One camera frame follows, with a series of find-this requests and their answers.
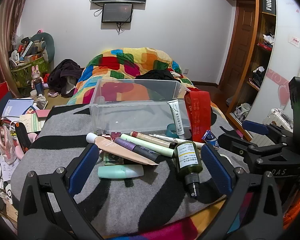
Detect tall red carton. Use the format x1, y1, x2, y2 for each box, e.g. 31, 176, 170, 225
184, 90, 212, 143

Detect striped curtain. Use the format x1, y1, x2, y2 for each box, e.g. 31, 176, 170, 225
0, 0, 45, 90

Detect pink rabbit toy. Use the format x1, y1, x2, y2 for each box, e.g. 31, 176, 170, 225
31, 65, 44, 80

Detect white ointment tube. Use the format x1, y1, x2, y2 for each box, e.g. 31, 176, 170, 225
167, 99, 185, 137

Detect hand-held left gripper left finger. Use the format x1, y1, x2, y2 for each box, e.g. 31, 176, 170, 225
17, 144, 105, 240

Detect small green box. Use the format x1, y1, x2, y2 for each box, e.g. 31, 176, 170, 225
103, 151, 125, 167

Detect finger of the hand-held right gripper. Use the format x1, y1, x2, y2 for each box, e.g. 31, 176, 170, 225
242, 120, 294, 145
218, 132, 280, 164

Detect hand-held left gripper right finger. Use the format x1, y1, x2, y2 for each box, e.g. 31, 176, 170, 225
201, 144, 284, 240

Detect blue bottle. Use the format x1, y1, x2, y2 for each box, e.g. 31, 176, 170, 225
34, 79, 45, 96

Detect small wall screen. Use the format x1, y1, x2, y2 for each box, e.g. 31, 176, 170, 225
101, 3, 134, 23

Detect grey neck pillow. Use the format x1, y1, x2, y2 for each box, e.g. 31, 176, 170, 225
30, 32, 56, 63

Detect dark clothes pile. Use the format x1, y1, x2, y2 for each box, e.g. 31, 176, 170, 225
48, 59, 83, 97

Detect red box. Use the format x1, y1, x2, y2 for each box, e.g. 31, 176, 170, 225
0, 81, 13, 110

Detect wooden wardrobe shelf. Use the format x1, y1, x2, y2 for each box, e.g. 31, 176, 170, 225
210, 0, 278, 140

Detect dark green spray bottle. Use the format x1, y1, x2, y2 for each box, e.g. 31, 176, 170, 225
174, 141, 203, 200

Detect white suitcase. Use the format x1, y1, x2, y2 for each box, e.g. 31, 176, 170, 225
262, 108, 294, 130

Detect small blue packet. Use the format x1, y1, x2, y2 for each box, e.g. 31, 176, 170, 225
202, 129, 220, 150

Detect white sliding wardrobe door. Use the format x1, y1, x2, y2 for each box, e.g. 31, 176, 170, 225
245, 0, 300, 130

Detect long light green tube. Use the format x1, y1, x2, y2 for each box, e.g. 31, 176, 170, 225
120, 133, 175, 158

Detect teal tape roll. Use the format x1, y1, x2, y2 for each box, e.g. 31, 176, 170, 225
166, 124, 183, 137

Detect wooden door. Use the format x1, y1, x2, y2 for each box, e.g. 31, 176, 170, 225
219, 1, 256, 88

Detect beige cosmetic tube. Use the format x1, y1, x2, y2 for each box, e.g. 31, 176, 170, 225
86, 132, 160, 167

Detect pink bag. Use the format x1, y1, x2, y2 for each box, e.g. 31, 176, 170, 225
0, 126, 18, 162

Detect black clothes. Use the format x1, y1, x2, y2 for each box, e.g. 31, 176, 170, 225
135, 69, 182, 82

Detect green storage basket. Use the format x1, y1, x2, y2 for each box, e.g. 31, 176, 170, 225
10, 56, 50, 89

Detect colourful patchwork quilt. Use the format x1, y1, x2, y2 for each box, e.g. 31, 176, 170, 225
66, 47, 230, 130

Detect black lettered box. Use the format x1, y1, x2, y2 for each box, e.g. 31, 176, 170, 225
261, 0, 277, 14

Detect blue notebook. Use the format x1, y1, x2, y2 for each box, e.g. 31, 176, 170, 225
1, 99, 35, 117

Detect clear plastic storage box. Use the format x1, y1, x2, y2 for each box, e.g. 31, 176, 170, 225
89, 79, 192, 134

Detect mint green squeeze tube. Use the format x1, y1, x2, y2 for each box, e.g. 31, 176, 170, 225
98, 164, 144, 179

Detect cream cosmetic pen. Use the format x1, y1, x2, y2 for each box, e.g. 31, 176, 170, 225
149, 133, 205, 148

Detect purple and black tube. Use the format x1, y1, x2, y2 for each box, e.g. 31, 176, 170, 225
114, 137, 162, 162

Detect beige stick with red cap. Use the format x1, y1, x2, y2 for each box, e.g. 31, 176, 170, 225
130, 130, 172, 148

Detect cream patterned booklet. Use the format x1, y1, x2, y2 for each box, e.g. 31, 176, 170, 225
20, 114, 47, 133

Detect white bag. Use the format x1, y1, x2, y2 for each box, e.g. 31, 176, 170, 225
235, 103, 252, 120

